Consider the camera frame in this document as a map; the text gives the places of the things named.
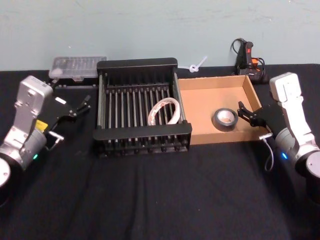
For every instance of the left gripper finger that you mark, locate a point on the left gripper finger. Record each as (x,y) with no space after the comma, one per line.
(86,99)
(83,110)

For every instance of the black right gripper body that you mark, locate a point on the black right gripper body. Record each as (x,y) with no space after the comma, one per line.
(270,117)

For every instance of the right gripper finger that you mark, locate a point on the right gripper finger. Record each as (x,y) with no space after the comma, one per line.
(243,108)
(246,118)

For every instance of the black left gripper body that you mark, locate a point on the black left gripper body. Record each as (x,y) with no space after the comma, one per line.
(56,110)

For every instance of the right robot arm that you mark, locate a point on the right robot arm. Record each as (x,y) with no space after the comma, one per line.
(292,120)

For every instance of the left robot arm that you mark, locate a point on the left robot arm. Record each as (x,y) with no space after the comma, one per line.
(25,120)

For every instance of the roll of silver tape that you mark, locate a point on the roll of silver tape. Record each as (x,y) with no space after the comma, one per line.
(223,123)

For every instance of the clear plastic case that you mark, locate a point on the clear plastic case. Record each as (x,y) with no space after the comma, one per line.
(75,66)

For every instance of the shallow brown cardboard tray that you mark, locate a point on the shallow brown cardboard tray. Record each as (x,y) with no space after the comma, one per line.
(200,105)

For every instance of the black rack with steel bars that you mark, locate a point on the black rack with steel bars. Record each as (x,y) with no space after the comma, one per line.
(140,136)

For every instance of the small white three-armed plastic piece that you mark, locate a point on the small white three-armed plastic piece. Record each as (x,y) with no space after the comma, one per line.
(193,68)

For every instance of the roll of white tape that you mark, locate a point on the roll of white tape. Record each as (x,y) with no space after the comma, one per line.
(165,112)

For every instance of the black table cloth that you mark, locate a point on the black table cloth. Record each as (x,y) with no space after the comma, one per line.
(160,195)

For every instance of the plain pale wall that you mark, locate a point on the plain pale wall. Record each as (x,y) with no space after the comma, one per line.
(150,27)

